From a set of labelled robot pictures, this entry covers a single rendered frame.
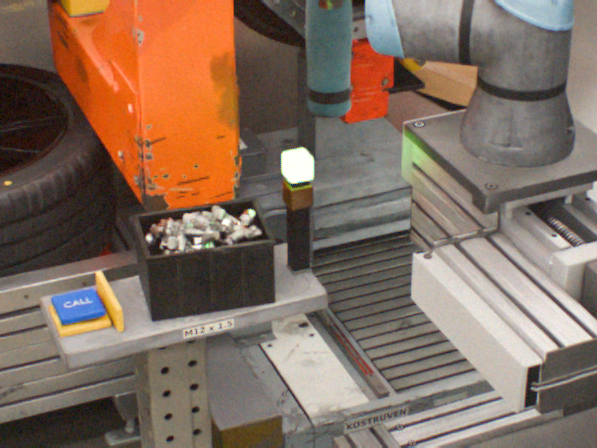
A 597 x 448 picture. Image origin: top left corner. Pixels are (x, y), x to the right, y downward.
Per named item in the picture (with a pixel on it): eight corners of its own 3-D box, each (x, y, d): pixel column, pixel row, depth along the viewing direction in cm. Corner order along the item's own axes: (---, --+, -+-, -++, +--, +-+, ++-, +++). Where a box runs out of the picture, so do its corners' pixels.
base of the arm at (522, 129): (596, 153, 173) (604, 84, 168) (496, 176, 168) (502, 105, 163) (534, 108, 185) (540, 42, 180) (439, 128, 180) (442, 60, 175)
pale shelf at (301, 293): (288, 256, 228) (288, 241, 226) (328, 308, 214) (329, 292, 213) (40, 312, 214) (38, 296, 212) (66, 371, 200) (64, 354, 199)
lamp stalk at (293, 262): (304, 261, 221) (303, 150, 210) (311, 271, 218) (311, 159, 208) (285, 265, 220) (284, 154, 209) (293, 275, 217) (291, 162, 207)
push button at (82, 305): (95, 298, 210) (93, 286, 209) (107, 321, 205) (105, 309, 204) (51, 308, 208) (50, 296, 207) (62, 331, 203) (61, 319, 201)
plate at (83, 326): (97, 299, 211) (97, 294, 211) (111, 326, 205) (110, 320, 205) (48, 310, 209) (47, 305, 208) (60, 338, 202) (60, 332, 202)
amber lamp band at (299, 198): (304, 196, 215) (304, 174, 213) (314, 207, 212) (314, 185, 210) (281, 201, 214) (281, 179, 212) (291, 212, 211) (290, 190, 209)
